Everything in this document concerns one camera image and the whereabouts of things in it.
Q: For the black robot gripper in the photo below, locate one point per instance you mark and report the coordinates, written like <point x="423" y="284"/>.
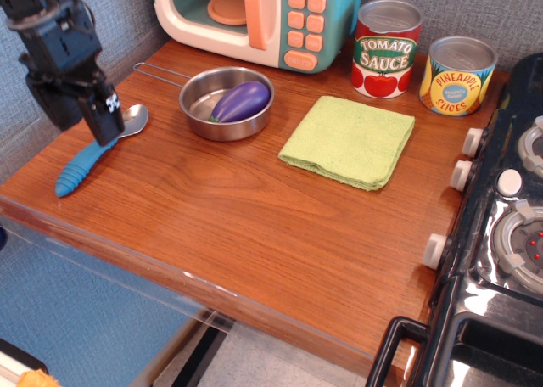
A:
<point x="62" y="47"/>

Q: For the blue handled metal spoon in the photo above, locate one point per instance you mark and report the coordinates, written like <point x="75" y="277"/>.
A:
<point x="76" y="171"/>

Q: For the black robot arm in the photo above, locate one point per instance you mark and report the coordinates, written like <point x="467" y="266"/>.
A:
<point x="62" y="48"/>

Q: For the small steel pan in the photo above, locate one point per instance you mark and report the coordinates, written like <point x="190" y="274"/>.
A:
<point x="199" y="95"/>

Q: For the purple toy eggplant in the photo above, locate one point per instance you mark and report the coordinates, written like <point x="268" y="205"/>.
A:
<point x="241" y="102"/>

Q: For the toy microwave teal and cream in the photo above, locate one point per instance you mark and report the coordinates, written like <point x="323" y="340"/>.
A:
<point x="297" y="35"/>

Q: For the orange fuzzy object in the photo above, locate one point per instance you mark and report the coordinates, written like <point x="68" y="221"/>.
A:
<point x="37" y="378"/>

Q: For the green folded cloth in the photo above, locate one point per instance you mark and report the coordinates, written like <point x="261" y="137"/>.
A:
<point x="349" y="142"/>

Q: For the tomato sauce can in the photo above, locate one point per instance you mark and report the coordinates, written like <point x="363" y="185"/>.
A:
<point x="385" y="46"/>

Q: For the pineapple slices can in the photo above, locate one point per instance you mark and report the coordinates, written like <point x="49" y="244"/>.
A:
<point x="457" y="75"/>

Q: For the white stove knob front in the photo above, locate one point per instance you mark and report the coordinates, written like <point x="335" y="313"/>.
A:
<point x="434" y="250"/>

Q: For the white stove knob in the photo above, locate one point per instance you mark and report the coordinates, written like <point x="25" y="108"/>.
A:
<point x="434" y="250"/>
<point x="472" y="142"/>
<point x="460" y="174"/>

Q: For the white stove knob middle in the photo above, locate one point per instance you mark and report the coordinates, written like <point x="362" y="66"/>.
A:
<point x="460" y="174"/>

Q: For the white stove knob rear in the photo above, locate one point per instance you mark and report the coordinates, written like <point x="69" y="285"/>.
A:
<point x="472" y="142"/>

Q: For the black toy stove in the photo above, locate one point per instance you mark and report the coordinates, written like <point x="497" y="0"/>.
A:
<point x="485" y="323"/>

